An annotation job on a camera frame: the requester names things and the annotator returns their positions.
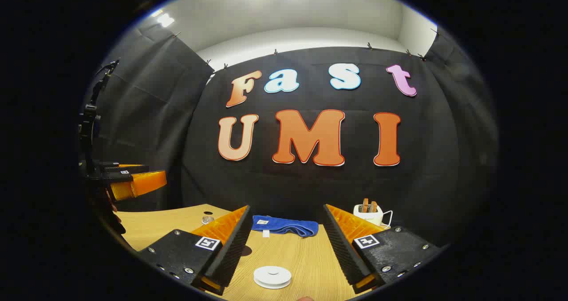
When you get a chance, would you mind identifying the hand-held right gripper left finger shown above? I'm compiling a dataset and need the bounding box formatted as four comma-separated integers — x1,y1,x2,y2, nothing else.
138,205,252,296

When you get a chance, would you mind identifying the white toaster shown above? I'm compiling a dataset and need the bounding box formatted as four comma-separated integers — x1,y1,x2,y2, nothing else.
353,203,384,227

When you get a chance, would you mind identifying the black backdrop cloth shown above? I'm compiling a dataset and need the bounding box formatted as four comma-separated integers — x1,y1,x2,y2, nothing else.
82,24,500,248

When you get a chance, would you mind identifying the white teacup lid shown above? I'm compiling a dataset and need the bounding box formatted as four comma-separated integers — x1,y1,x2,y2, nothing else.
255,266,291,284

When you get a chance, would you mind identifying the white ceiling light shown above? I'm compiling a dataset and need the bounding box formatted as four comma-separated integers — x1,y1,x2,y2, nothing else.
151,9,176,28

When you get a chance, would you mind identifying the blue towel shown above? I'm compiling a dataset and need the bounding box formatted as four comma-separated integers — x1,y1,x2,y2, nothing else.
252,215,319,238

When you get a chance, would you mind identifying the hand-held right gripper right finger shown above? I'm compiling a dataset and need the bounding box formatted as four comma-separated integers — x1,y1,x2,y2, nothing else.
323,204,446,295

